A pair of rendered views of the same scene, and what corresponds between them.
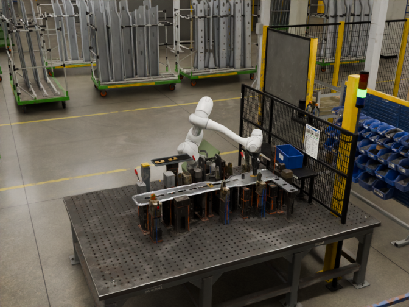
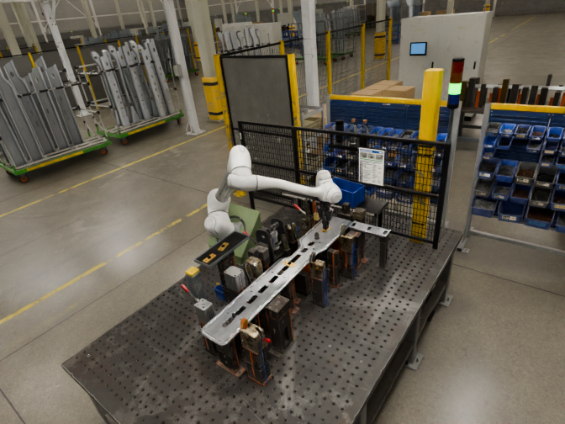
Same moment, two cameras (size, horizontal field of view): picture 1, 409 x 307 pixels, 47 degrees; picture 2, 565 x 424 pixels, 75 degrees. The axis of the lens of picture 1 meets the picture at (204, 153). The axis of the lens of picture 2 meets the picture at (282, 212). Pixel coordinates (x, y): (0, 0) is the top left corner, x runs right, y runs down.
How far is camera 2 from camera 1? 2.25 m
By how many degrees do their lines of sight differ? 24
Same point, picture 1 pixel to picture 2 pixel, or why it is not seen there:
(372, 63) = (314, 77)
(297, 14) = (208, 51)
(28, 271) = not seen: outside the picture
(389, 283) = (465, 286)
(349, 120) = (431, 128)
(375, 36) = (311, 51)
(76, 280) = not seen: outside the picture
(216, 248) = (349, 350)
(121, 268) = not seen: outside the picture
